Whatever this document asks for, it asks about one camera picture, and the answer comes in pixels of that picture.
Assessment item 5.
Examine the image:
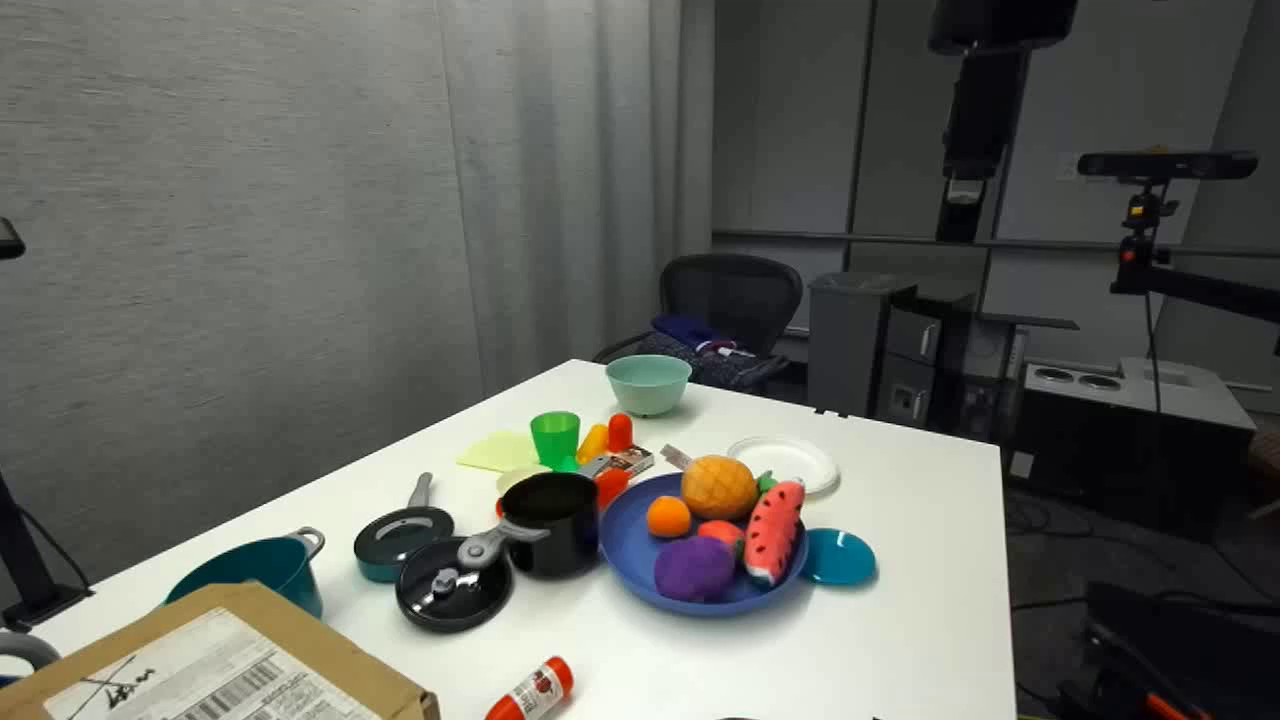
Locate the yellow pineapple plush toy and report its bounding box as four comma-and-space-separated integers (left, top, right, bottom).
676, 454, 765, 523

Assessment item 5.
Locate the small orange plush toy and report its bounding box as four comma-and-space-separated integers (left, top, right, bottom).
645, 494, 695, 544

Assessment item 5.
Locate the blue plate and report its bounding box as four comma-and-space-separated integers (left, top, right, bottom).
598, 471, 811, 622

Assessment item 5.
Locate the purple plush toy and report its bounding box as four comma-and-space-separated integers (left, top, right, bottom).
652, 530, 743, 603

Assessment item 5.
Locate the red watermelon slice plush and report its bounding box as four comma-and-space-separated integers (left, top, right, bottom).
739, 477, 809, 594

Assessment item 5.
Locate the yellow translucent plate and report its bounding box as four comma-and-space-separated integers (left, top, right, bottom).
458, 428, 546, 481

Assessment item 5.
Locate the small white plate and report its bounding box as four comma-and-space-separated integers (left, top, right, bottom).
729, 437, 845, 504

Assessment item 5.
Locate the small teal plate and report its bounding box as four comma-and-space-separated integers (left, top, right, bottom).
797, 523, 883, 594

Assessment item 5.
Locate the mint green bowl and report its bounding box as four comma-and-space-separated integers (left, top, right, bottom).
605, 351, 695, 420

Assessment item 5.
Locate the purple blue cloth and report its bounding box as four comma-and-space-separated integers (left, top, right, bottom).
648, 314, 767, 373

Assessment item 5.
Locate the black mesh office chair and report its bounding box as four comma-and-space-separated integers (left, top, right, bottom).
591, 251, 809, 393

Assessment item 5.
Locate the green translucent cup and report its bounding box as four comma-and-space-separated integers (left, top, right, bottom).
527, 409, 584, 471

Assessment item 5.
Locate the black pot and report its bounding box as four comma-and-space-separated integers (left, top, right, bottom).
492, 469, 605, 584

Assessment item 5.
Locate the gray computer tower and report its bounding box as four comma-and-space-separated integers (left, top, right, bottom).
809, 273, 985, 420

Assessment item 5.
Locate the black frying pan with lid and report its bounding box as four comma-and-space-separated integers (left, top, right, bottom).
391, 520, 552, 635

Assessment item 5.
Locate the small dark teal pan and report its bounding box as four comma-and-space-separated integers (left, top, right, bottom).
353, 469, 459, 589

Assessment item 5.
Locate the red white glue stick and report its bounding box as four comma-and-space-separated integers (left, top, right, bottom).
481, 654, 581, 720

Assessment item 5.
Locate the teal pot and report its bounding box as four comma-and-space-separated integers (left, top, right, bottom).
161, 523, 327, 624

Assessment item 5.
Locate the white box device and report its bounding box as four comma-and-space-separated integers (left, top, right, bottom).
1015, 355, 1260, 445

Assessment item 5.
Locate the cardboard box with label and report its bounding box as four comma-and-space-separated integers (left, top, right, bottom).
0, 581, 444, 720

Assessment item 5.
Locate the black case with orange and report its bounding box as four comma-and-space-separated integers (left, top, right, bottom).
1077, 581, 1280, 720

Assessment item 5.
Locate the black camera bar on mount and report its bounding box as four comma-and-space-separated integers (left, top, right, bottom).
1077, 147, 1280, 328

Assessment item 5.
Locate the gray ring handle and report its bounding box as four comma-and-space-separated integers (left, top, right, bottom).
0, 629, 63, 687

